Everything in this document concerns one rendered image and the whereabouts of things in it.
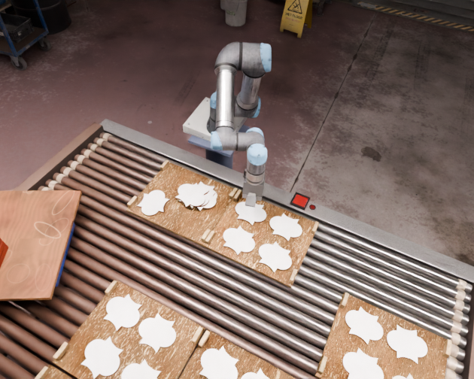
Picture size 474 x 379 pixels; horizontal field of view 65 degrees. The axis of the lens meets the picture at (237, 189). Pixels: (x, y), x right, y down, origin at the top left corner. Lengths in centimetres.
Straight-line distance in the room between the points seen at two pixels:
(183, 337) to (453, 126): 347
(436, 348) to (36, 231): 161
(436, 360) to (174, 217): 117
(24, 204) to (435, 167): 317
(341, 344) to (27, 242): 127
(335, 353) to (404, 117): 302
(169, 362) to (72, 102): 310
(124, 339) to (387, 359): 95
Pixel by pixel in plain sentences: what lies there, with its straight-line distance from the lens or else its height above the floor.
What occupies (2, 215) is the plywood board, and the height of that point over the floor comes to 104.
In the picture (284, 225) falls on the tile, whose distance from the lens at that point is 171.
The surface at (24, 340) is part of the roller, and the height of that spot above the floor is 92.
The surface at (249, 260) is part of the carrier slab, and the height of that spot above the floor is 94.
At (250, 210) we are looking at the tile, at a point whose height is 95.
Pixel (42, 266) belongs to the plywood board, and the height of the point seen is 104.
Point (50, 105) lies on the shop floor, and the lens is 414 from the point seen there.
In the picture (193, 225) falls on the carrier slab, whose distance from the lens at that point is 170.
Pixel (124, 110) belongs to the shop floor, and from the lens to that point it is 388.
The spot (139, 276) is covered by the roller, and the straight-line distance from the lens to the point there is 163.
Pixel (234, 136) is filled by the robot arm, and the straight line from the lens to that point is 151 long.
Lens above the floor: 234
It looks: 50 degrees down
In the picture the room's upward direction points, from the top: 4 degrees clockwise
